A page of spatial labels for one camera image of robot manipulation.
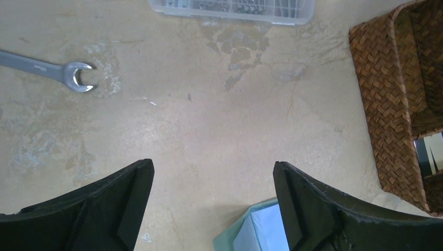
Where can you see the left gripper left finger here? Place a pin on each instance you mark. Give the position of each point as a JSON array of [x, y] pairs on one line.
[[104, 215]]

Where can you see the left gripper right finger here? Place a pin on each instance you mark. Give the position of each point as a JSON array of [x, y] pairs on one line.
[[317, 216]]

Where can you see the brown woven basket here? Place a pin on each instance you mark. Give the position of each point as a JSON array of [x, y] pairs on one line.
[[398, 63]]

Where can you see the silver open-end wrench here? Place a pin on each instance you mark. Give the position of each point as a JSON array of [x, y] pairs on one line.
[[65, 74]]

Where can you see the clear plastic organizer box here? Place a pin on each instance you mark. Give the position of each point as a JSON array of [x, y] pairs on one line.
[[277, 12]]

